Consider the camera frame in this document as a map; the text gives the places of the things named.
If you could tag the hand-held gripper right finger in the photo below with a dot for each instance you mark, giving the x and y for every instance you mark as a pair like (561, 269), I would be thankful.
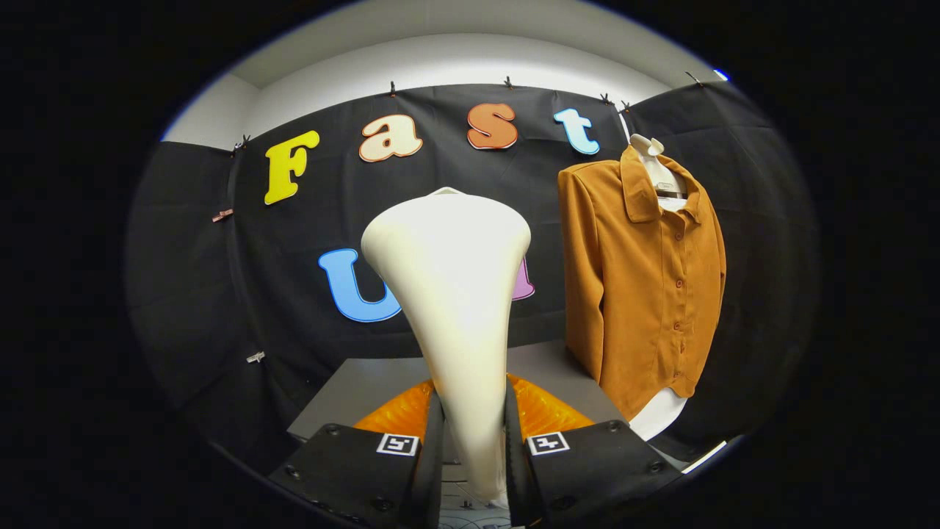
(515, 470)

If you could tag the black backdrop cloth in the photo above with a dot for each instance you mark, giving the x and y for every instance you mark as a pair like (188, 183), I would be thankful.
(440, 173)

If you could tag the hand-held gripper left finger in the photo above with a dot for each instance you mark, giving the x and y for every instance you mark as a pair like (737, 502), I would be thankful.
(433, 470)

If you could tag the grey cabinet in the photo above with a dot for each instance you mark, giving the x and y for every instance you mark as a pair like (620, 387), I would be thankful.
(367, 397)

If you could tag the copper clip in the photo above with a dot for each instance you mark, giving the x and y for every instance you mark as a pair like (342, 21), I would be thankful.
(222, 215)

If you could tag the white garment steamer head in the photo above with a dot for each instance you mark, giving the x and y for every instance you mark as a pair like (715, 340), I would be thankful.
(455, 294)

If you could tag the silver clip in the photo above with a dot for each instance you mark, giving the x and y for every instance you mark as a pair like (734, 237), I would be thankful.
(255, 357)

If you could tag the orange button-up shirt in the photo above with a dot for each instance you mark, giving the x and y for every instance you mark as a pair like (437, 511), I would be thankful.
(639, 294)

